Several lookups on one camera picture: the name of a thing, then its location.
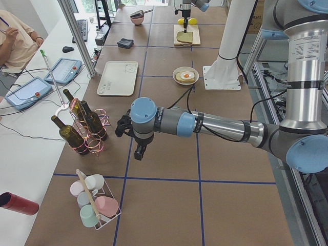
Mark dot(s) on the copper wire bottle rack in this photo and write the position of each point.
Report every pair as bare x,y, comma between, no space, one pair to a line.
92,141

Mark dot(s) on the yellow lemon half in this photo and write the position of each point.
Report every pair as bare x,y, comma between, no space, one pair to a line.
181,21
192,21

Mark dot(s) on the dark wine bottle middle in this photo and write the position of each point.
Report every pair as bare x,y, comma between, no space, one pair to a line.
93,121

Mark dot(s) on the dark wine bottle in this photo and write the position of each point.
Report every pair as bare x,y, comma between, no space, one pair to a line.
71,136
74,103
93,121

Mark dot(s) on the white wire cup rack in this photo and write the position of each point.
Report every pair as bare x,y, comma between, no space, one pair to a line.
92,195

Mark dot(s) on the black computer mouse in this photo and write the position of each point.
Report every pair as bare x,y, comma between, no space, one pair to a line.
67,49

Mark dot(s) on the white cup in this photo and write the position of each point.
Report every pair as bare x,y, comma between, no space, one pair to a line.
95,181

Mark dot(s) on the mint green cup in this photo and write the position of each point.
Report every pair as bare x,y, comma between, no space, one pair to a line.
88,216

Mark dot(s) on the fried egg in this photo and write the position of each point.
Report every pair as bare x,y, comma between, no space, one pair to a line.
187,75

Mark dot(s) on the metal scoop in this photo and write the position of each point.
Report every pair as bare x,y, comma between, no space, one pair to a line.
140,13

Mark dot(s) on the pale pink cup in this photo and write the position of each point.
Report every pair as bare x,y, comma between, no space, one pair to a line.
76,188

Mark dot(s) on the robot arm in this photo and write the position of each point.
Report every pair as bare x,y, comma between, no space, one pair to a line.
300,140
185,8

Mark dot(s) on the white plate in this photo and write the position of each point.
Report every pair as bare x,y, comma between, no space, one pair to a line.
186,69

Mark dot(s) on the red cylinder bottle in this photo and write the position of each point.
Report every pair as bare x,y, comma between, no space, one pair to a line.
19,204

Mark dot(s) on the cream bear tray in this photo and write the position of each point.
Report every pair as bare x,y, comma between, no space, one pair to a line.
118,78

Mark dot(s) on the teach pendant near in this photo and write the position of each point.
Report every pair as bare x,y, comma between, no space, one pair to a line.
28,94

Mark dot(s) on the black keyboard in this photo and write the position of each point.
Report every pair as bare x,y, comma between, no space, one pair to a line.
82,25

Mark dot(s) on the metal rod green tip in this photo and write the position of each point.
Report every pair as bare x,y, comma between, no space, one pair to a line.
64,106

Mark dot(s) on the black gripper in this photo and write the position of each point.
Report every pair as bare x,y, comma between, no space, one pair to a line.
185,11
141,141

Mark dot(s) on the teach pendant far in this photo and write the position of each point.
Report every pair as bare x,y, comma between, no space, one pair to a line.
65,70

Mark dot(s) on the bread slice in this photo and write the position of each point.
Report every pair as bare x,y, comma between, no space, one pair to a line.
184,37
184,81

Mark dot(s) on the dark wine bottle back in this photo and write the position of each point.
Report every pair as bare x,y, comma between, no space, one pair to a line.
74,103

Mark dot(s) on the wooden cutting board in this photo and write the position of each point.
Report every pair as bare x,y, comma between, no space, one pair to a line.
190,28

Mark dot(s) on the dark wine bottle front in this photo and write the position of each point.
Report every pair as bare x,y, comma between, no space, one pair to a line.
71,136

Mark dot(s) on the pink bowl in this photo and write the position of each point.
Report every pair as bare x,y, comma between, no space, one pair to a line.
137,21

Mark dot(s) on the grey cup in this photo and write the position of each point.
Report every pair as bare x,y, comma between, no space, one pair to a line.
82,199

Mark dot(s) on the aluminium frame post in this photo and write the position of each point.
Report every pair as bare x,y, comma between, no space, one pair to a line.
71,21

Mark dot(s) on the teach pendant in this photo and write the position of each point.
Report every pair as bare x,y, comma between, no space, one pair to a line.
65,70
28,94

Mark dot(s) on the seated person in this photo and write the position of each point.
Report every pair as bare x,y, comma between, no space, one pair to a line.
19,42

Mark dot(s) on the grey folded cloth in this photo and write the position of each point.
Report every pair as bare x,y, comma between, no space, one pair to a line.
125,43

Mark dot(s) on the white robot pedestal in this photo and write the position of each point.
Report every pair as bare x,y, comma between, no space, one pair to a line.
223,73

